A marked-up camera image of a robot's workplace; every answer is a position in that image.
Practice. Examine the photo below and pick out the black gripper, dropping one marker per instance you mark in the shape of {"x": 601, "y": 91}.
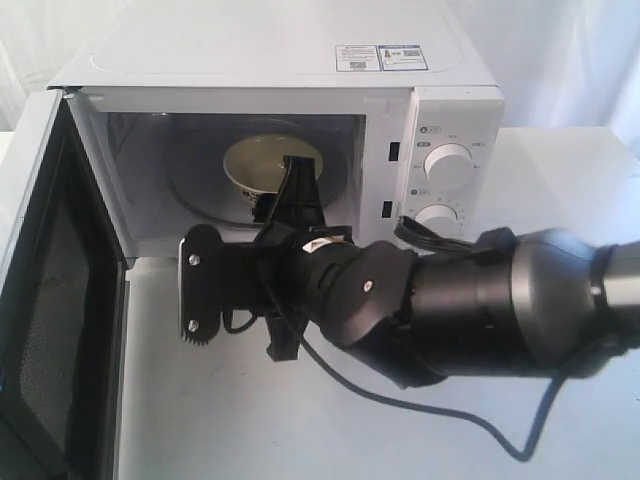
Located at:
{"x": 284, "y": 262}

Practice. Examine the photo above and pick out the cream ceramic bowl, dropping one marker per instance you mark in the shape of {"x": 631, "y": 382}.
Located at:
{"x": 255, "y": 165}

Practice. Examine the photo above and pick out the white appliance door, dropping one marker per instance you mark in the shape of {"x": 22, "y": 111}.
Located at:
{"x": 63, "y": 293}

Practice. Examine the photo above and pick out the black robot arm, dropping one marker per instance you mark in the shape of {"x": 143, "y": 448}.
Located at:
{"x": 543, "y": 304}

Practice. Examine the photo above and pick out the white microwave oven body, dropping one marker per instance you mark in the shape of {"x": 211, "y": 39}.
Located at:
{"x": 161, "y": 61}

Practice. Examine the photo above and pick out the lower white control knob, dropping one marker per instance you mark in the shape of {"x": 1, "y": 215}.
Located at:
{"x": 441, "y": 219}

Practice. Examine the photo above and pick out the blue energy label sticker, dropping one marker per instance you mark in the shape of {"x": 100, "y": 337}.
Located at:
{"x": 404, "y": 57}

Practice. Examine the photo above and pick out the wrist camera with black bracket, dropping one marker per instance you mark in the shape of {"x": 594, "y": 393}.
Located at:
{"x": 214, "y": 278}

